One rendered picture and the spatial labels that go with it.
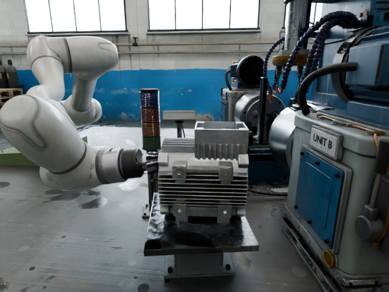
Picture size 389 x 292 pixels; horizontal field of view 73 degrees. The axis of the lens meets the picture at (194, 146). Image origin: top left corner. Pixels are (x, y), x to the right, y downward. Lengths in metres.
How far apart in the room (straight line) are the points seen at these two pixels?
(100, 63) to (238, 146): 0.72
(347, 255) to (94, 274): 0.56
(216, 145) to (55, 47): 0.73
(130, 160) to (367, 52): 0.53
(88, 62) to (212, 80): 5.80
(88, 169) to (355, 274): 0.61
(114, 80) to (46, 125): 6.85
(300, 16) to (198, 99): 5.78
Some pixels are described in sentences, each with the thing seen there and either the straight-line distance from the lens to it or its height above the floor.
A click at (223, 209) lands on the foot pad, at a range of 0.60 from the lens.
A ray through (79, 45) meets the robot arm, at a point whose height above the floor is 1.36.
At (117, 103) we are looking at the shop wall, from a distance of 7.42.
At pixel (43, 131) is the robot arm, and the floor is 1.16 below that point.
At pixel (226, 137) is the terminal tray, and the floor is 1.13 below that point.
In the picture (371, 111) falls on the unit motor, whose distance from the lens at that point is 0.63.
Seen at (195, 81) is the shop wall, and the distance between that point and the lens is 6.84.
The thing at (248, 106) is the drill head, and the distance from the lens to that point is 1.40.
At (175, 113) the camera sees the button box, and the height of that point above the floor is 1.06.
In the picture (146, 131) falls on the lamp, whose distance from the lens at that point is 0.82.
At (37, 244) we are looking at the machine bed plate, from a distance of 0.90.
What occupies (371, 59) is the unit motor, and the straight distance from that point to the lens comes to 0.58.
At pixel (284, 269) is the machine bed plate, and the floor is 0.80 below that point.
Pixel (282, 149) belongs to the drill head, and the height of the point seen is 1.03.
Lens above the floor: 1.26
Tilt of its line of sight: 16 degrees down
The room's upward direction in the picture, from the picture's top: straight up
